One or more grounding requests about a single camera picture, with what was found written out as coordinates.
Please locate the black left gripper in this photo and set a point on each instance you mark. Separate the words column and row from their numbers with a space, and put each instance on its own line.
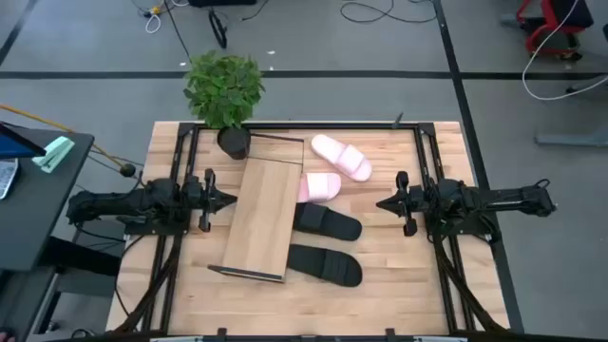
column 195, row 195

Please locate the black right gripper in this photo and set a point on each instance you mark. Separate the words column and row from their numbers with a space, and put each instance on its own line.
column 414, row 204

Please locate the black slide sandal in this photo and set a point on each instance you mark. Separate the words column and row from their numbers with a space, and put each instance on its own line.
column 328, row 221
column 328, row 266

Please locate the pink slide sandal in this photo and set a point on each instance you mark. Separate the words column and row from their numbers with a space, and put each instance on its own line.
column 342, row 157
column 320, row 186

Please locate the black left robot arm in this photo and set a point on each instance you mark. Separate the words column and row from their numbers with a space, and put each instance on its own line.
column 119, row 202

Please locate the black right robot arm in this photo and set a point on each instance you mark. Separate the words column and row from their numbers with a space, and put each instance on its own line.
column 499, row 197

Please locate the black round knob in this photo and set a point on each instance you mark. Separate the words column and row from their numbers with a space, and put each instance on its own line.
column 127, row 170

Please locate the green plant in black pot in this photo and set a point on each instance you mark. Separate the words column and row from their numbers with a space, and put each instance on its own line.
column 223, row 90

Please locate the black table edge clamp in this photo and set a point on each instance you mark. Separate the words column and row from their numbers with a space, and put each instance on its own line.
column 389, row 333
column 221, row 333

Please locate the mint green stapler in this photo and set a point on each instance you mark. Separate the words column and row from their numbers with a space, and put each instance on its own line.
column 52, row 154

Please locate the black side desk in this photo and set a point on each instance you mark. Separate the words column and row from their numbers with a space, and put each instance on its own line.
column 38, row 214

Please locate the grey desk foot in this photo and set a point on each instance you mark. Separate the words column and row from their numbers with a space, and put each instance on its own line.
column 570, row 139

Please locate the black box on floor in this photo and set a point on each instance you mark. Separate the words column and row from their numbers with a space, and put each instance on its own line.
column 223, row 3

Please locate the tablet with blue screen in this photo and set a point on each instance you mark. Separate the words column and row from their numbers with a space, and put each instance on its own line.
column 14, row 145

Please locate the grey keyboard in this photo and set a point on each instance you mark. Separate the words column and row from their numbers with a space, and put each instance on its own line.
column 7, row 176

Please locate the red and black cart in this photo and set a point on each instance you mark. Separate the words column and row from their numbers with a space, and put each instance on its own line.
column 551, row 24

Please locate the wooden shelf with black frame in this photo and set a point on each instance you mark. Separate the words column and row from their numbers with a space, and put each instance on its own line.
column 266, row 214

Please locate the black aluminium table frame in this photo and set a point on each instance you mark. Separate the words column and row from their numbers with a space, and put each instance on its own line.
column 332, row 126

